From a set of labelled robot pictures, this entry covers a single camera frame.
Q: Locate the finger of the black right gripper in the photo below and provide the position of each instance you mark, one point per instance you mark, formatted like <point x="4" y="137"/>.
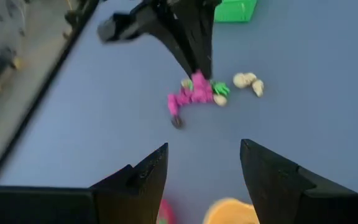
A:
<point x="205" y="46"/>
<point x="179" y="43"/>

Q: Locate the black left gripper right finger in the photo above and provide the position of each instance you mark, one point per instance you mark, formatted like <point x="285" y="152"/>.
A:
<point x="291" y="202"/>

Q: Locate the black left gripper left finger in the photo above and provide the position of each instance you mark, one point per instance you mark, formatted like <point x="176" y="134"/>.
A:
<point x="120" y="202"/>

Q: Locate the pink bone decoration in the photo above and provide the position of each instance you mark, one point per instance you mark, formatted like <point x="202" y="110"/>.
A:
<point x="172" y="105"/>
<point x="201" y="88"/>
<point x="186" y="97"/>

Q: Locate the green bone decoration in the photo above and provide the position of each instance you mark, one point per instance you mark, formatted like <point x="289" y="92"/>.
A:
<point x="221" y="88"/>

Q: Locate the black skull decoration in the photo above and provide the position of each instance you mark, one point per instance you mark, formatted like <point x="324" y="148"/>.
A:
<point x="177" y="122"/>

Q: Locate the green slotted plastic basket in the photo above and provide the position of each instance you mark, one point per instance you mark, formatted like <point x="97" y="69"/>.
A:
<point x="235" y="11"/>

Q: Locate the pink round plastic bowl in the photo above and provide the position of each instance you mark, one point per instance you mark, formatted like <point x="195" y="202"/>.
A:
<point x="166" y="214"/>

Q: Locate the black table frame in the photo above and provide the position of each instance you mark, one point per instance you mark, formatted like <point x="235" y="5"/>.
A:
<point x="44" y="90"/>

